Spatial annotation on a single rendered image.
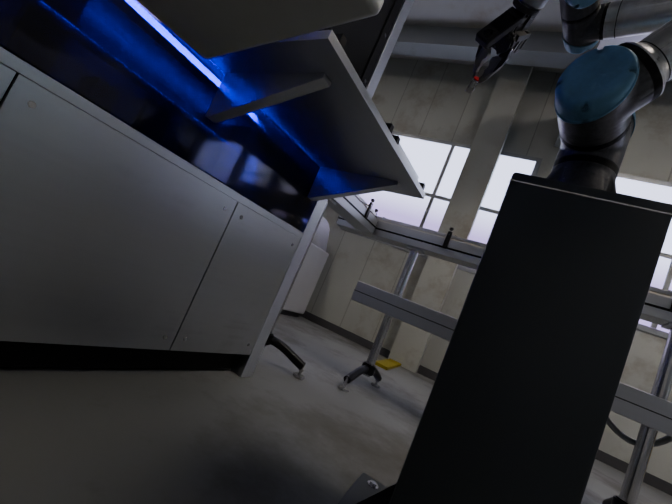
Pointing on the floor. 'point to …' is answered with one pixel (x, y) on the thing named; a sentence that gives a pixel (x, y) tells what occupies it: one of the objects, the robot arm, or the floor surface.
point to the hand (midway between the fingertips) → (477, 76)
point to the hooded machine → (312, 266)
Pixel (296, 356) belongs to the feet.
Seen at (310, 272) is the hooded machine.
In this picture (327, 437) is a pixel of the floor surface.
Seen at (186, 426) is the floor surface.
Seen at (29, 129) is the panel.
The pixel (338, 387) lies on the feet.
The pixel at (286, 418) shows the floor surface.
